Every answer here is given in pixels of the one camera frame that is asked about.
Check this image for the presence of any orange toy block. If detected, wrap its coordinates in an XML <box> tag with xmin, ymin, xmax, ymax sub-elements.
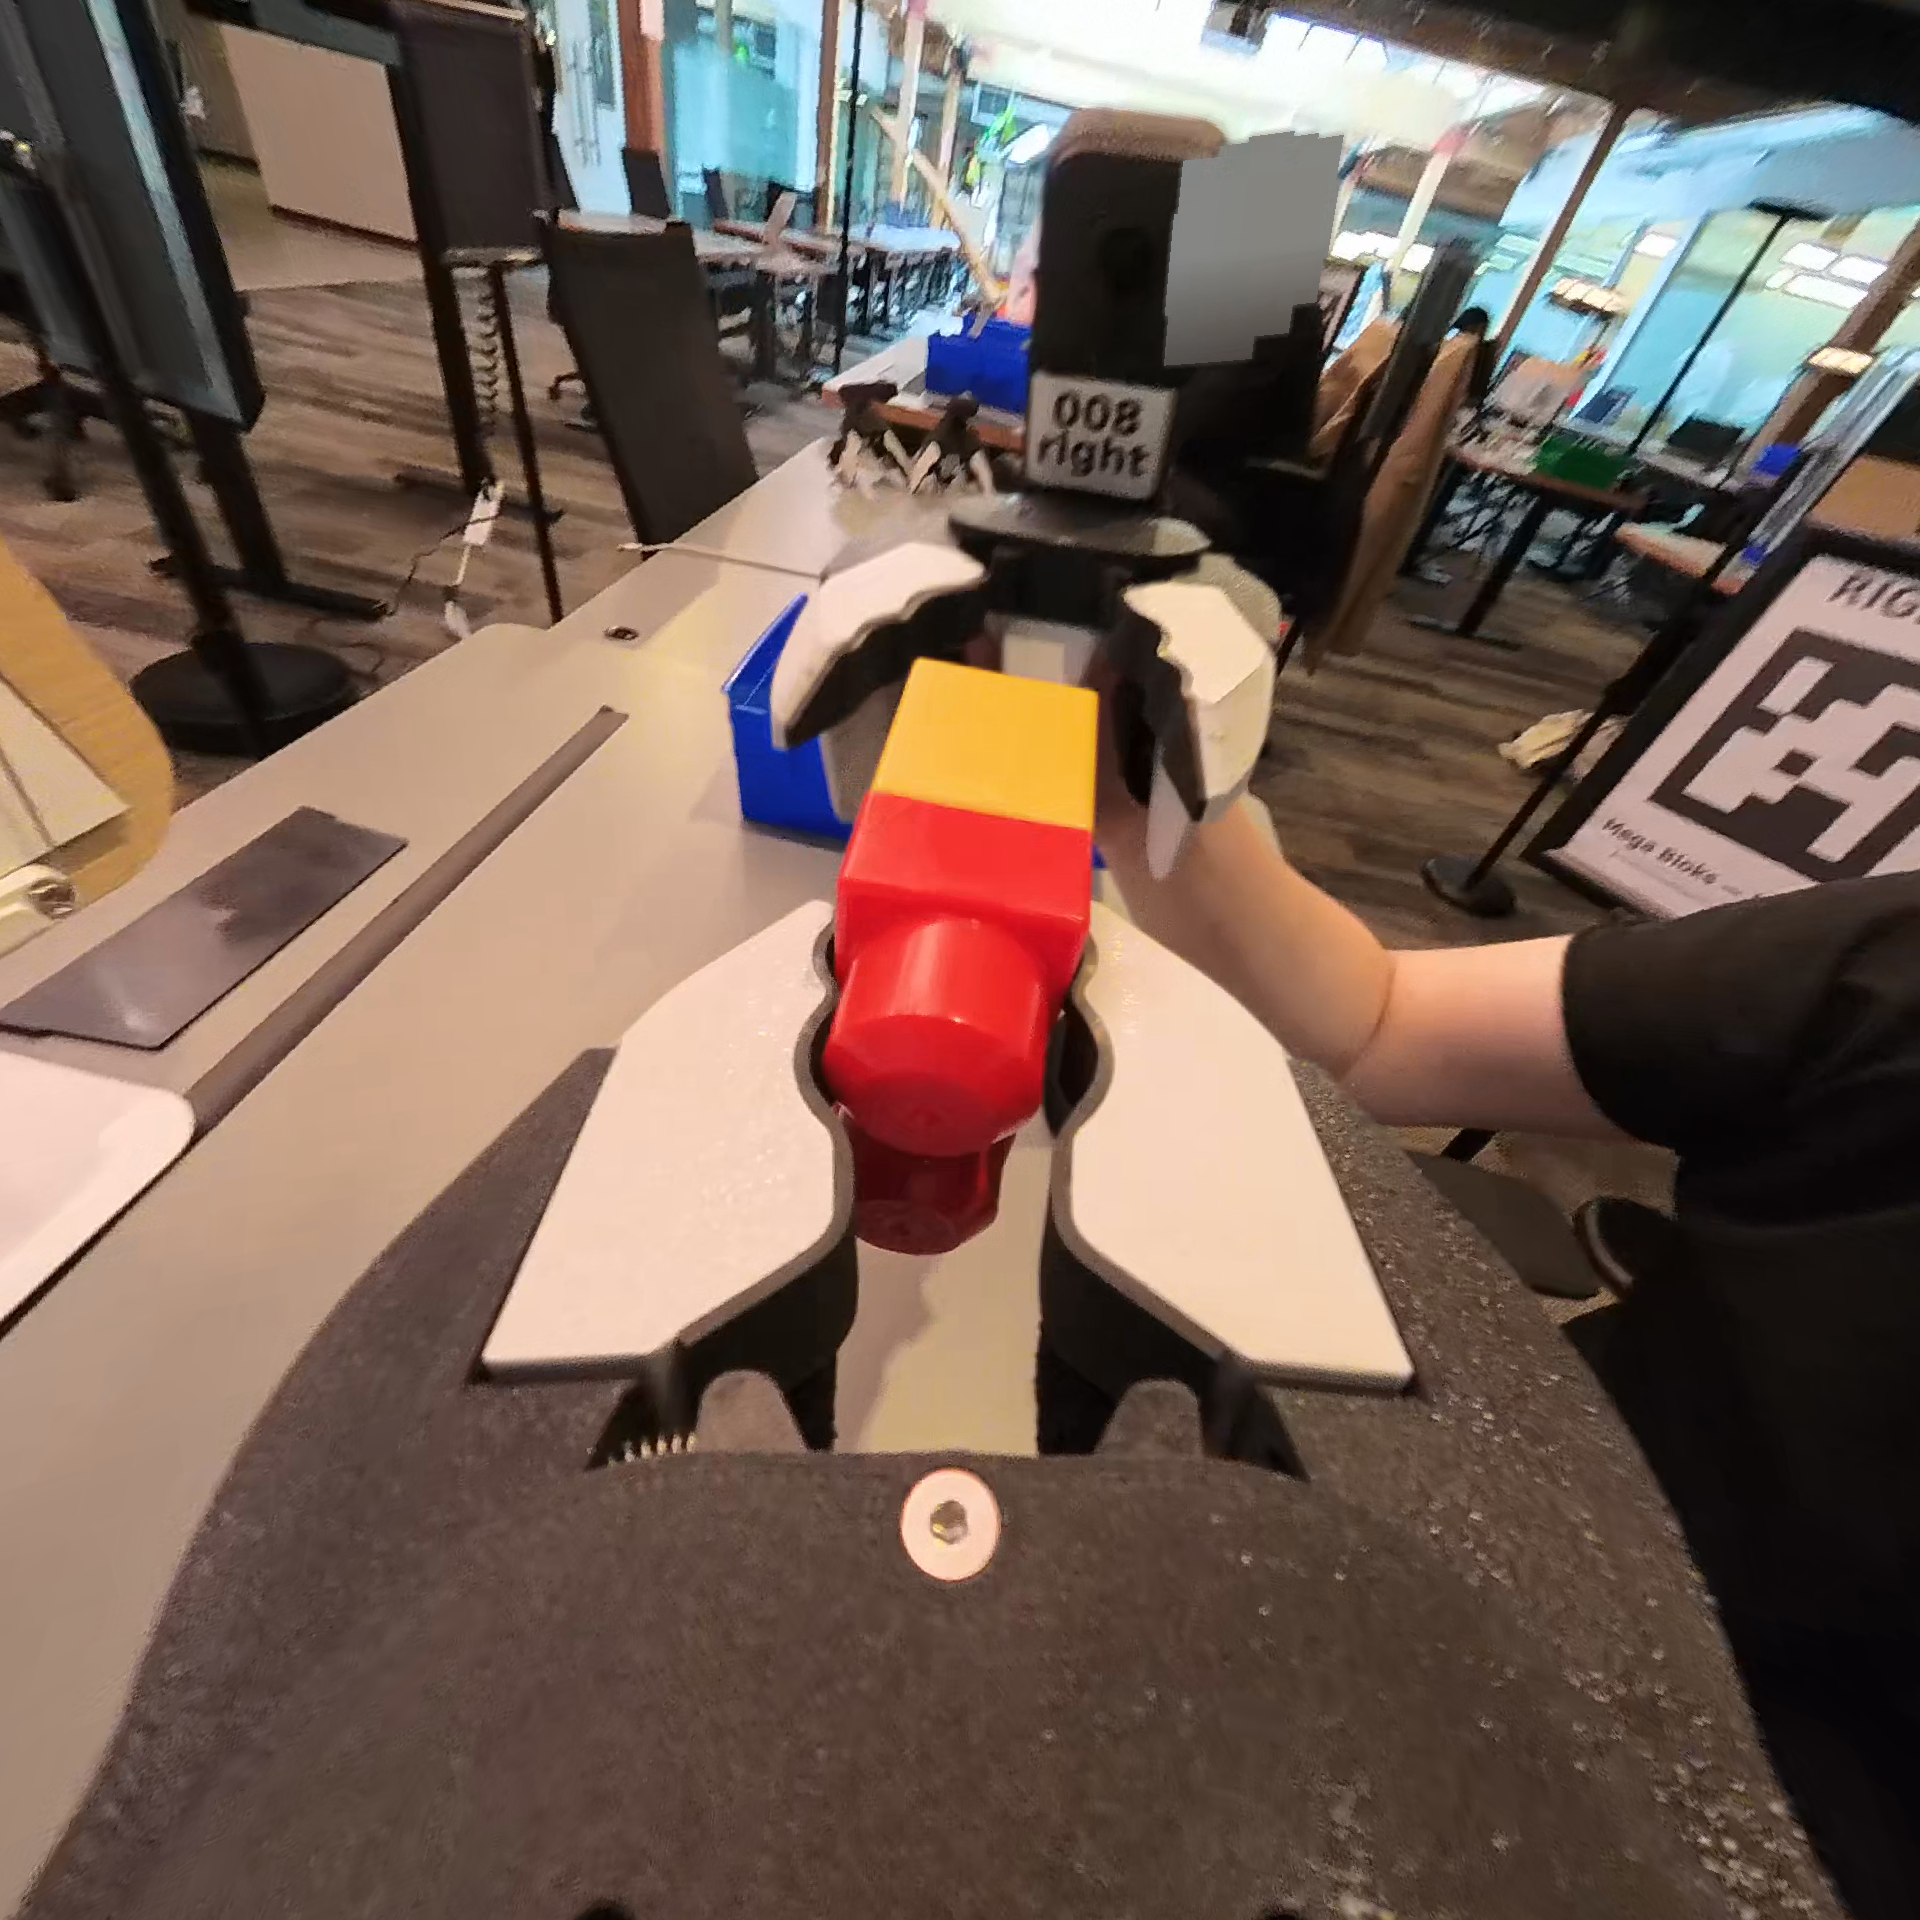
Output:
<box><xmin>871</xmin><ymin>661</ymin><xmax>1104</xmax><ymax>835</ymax></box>

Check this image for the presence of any dark metal desk plate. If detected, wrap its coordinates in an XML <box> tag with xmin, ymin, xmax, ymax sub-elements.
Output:
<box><xmin>0</xmin><ymin>806</ymin><xmax>410</xmax><ymax>1053</ymax></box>

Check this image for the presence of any white crumpled cloth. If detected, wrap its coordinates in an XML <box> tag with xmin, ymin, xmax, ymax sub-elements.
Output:
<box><xmin>1497</xmin><ymin>708</ymin><xmax>1620</xmax><ymax>778</ymax></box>

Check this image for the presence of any person's right hand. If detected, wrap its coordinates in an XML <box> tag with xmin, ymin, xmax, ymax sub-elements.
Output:
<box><xmin>1103</xmin><ymin>811</ymin><xmax>1399</xmax><ymax>1075</ymax></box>

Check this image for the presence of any dark display on stand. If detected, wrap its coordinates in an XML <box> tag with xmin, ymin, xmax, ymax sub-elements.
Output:
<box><xmin>0</xmin><ymin>0</ymin><xmax>396</xmax><ymax>625</ymax></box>

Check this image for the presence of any brown coat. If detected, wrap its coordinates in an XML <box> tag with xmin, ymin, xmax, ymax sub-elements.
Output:
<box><xmin>1304</xmin><ymin>323</ymin><xmax>1489</xmax><ymax>671</ymax></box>

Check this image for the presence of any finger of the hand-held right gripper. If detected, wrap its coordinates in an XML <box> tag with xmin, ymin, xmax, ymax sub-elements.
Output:
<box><xmin>1117</xmin><ymin>576</ymin><xmax>1281</xmax><ymax>880</ymax></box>
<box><xmin>772</xmin><ymin>541</ymin><xmax>992</xmax><ymax>748</ymax></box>

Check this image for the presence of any instruction sheet on board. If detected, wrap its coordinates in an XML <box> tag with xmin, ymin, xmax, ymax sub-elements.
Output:
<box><xmin>0</xmin><ymin>541</ymin><xmax>179</xmax><ymax>903</ymax></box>

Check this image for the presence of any small black tripod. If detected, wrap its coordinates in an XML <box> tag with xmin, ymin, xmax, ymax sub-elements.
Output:
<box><xmin>829</xmin><ymin>379</ymin><xmax>911</xmax><ymax>493</ymax></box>
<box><xmin>906</xmin><ymin>392</ymin><xmax>1000</xmax><ymax>499</ymax></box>

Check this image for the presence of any white stand base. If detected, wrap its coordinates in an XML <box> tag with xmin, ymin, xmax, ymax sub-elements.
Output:
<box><xmin>0</xmin><ymin>1050</ymin><xmax>199</xmax><ymax>1331</ymax></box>

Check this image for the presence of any small blue bin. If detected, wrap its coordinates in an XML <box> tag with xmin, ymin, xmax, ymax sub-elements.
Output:
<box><xmin>925</xmin><ymin>323</ymin><xmax>1038</xmax><ymax>410</ymax></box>

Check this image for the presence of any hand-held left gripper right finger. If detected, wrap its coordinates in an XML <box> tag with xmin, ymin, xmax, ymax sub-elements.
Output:
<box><xmin>1044</xmin><ymin>901</ymin><xmax>1417</xmax><ymax>1451</ymax></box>

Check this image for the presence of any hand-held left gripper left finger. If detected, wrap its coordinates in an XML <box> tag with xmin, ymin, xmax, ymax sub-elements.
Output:
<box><xmin>481</xmin><ymin>901</ymin><xmax>860</xmax><ymax>1443</ymax></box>

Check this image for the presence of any black office chair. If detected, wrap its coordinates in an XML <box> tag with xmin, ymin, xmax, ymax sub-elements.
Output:
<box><xmin>540</xmin><ymin>210</ymin><xmax>760</xmax><ymax>550</ymax></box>

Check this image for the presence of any black hanging box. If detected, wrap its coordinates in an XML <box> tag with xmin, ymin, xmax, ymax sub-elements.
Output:
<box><xmin>383</xmin><ymin>0</ymin><xmax>552</xmax><ymax>261</ymax></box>

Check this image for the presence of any black floor lamp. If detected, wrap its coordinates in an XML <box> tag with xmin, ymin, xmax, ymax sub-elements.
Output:
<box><xmin>1651</xmin><ymin>198</ymin><xmax>1831</xmax><ymax>452</ymax></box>

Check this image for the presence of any tall brown-top desk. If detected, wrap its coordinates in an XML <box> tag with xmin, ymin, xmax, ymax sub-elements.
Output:
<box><xmin>181</xmin><ymin>0</ymin><xmax>570</xmax><ymax>625</ymax></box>

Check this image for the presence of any adjacent grey desk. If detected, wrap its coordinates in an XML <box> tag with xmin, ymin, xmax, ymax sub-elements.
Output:
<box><xmin>623</xmin><ymin>336</ymin><xmax>1038</xmax><ymax>602</ymax></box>

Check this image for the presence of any white power strip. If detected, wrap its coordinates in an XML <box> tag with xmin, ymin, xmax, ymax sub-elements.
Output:
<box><xmin>392</xmin><ymin>480</ymin><xmax>504</xmax><ymax>640</ymax></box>

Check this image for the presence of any person's right forearm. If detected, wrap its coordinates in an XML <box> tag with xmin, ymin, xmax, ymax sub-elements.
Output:
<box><xmin>1343</xmin><ymin>922</ymin><xmax>1614</xmax><ymax>1139</ymax></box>

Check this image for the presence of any framed marker sign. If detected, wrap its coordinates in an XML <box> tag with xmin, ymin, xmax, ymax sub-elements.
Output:
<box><xmin>1522</xmin><ymin>532</ymin><xmax>1920</xmax><ymax>920</ymax></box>

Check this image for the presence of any red two-stud toy block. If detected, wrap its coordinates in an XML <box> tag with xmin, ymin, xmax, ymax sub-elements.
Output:
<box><xmin>817</xmin><ymin>793</ymin><xmax>1098</xmax><ymax>1260</ymax></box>

